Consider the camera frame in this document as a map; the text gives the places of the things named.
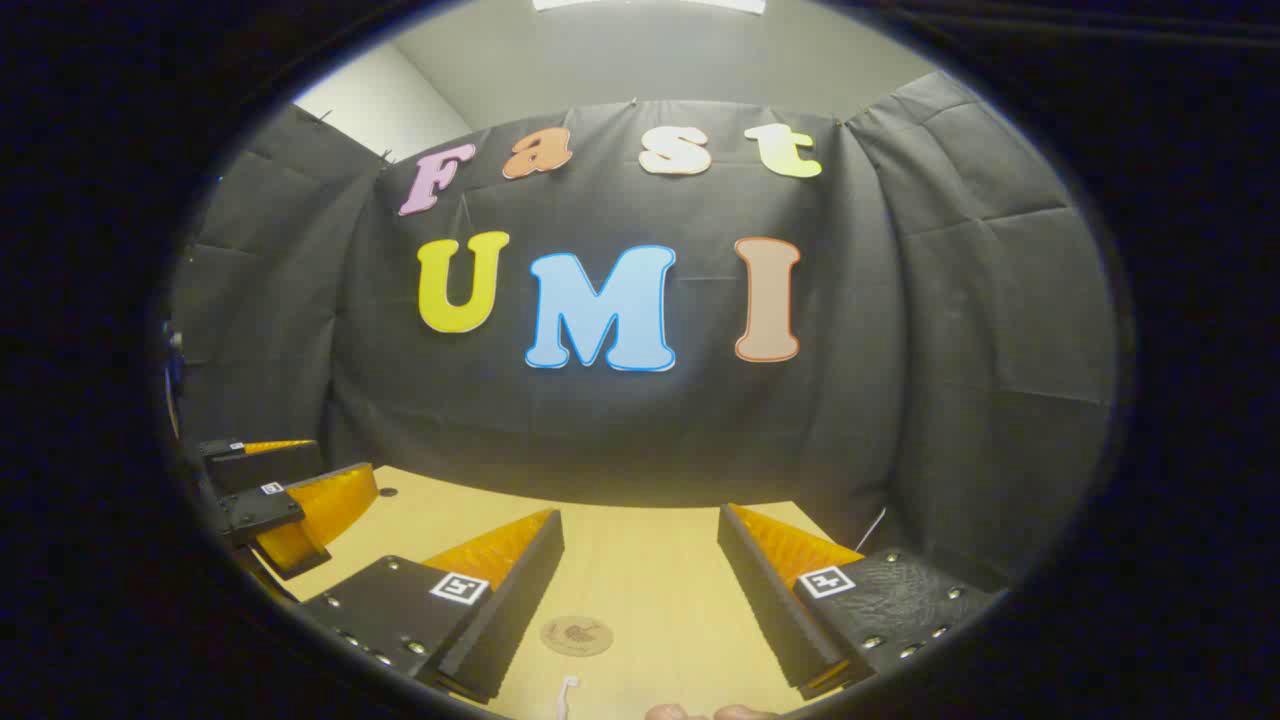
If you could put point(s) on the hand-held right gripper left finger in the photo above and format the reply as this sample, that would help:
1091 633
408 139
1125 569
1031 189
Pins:
515 590

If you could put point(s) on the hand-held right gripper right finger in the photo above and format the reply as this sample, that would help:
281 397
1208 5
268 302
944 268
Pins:
765 600

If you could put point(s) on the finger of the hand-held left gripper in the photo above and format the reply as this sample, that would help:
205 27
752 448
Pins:
265 465
262 512

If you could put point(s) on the round cork coaster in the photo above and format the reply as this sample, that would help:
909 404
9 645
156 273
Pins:
577 636

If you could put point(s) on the white toothbrush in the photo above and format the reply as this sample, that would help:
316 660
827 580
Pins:
567 692

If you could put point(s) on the light wooden desktop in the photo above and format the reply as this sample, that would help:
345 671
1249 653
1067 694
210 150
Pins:
640 570

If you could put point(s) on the black backdrop cloth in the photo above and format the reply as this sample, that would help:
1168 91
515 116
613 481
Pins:
900 330

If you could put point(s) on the ceiling light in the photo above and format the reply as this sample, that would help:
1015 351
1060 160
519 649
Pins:
650 4

